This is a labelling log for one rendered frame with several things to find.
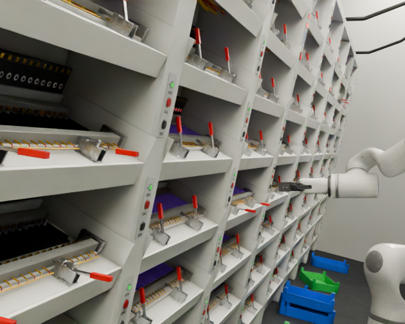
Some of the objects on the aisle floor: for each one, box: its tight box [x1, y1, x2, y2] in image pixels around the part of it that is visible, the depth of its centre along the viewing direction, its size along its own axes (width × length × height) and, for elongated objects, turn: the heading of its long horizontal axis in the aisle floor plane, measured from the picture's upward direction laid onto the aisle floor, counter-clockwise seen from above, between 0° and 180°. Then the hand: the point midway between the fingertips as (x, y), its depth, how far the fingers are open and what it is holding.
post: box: [223, 0, 314, 324], centre depth 256 cm, size 20×9×182 cm, turn 4°
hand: (285, 186), depth 218 cm, fingers open, 3 cm apart
